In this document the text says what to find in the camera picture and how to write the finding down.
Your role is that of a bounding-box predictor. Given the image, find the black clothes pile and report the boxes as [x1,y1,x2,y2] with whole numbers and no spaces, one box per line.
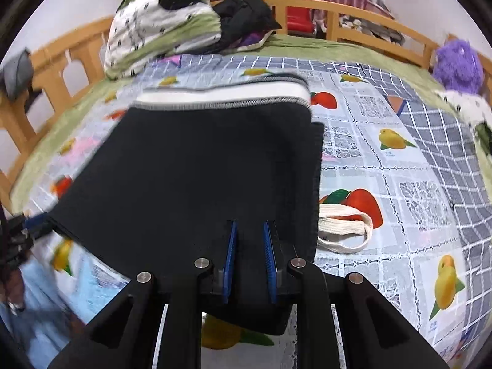
[176,0,281,54]

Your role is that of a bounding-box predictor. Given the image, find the fruit print plastic tablecloth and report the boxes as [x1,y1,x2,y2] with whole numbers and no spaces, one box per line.
[12,55,489,368]

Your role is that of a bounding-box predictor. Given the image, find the white floral pillow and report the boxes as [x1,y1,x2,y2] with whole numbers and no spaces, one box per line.
[435,90,492,157]

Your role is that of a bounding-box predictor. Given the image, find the wooden bed frame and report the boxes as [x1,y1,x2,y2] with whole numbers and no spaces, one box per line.
[0,0,492,212]

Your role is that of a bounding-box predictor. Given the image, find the folded white green quilt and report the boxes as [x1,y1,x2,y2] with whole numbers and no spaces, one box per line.
[103,0,221,79]

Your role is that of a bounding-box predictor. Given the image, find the red chair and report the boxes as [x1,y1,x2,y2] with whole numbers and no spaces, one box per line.
[287,8,316,37]

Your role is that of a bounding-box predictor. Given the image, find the purple plush toy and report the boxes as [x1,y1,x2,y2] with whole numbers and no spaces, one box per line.
[433,38,484,94]

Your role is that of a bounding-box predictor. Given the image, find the green bed blanket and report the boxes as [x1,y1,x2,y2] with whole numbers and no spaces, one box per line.
[1,33,455,210]

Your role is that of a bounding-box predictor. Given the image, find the blue checked sheet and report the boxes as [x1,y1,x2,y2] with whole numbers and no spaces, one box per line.
[141,55,491,361]

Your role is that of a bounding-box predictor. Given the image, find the black pants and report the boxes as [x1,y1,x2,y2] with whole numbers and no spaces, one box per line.
[47,72,375,337]

